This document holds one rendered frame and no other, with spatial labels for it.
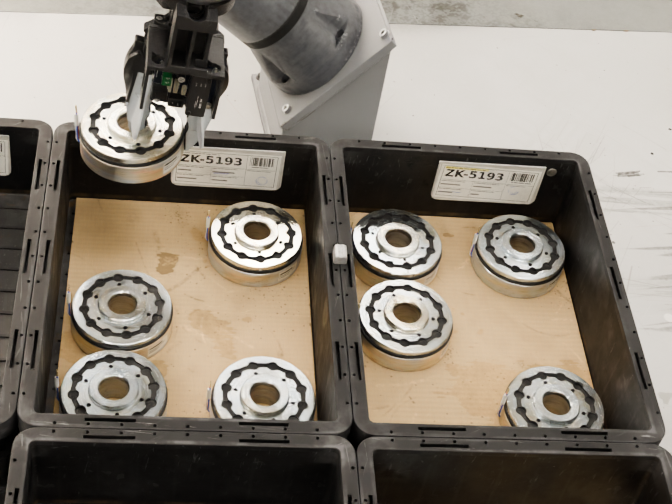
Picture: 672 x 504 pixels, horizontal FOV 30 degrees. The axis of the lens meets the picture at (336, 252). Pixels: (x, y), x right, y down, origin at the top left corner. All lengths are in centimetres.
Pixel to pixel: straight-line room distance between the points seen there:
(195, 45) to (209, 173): 29
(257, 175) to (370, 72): 26
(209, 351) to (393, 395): 20
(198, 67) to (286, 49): 44
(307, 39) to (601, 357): 55
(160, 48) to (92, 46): 71
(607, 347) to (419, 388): 20
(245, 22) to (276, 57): 7
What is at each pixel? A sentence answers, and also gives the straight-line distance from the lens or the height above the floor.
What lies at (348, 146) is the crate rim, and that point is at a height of 93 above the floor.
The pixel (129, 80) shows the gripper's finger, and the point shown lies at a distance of 124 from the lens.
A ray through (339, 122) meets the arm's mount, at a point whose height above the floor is 79.
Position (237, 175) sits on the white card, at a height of 88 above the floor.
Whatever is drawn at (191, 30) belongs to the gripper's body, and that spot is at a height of 118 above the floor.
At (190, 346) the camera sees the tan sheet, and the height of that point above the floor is 83.
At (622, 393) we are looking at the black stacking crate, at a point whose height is 89.
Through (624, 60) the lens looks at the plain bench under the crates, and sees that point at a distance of 204.
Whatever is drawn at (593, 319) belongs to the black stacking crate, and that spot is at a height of 87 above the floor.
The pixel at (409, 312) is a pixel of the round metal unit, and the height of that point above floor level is 85.
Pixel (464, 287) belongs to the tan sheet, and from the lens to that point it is 142.
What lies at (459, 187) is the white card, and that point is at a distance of 146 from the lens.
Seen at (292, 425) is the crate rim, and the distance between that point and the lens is 114.
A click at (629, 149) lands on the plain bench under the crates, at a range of 188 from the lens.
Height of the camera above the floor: 186
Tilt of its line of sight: 46 degrees down
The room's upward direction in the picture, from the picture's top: 11 degrees clockwise
